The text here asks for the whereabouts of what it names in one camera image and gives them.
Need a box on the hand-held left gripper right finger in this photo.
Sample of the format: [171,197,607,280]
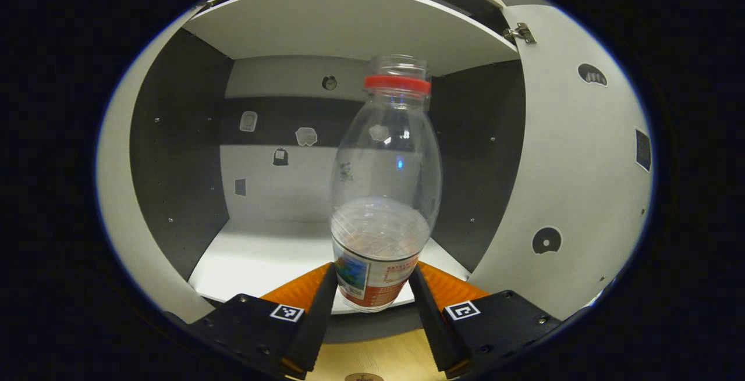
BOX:
[409,264,562,379]

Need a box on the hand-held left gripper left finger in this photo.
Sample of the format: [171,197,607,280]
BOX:
[187,263,338,380]

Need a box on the clear plastic bottle red ring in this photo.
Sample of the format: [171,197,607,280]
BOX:
[330,54,443,313]

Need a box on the white cabinet door cat sticker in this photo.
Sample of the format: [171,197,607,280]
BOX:
[466,4,654,321]

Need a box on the white cabinet shelf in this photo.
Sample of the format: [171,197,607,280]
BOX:
[187,218,472,315]
[183,0,520,77]

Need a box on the white cabinet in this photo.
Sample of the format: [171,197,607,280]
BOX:
[129,0,527,344]

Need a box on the white cabinet door phone sticker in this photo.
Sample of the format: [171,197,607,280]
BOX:
[96,9,216,325]

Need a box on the metal door hinge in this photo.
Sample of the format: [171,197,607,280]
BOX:
[503,22,537,45]

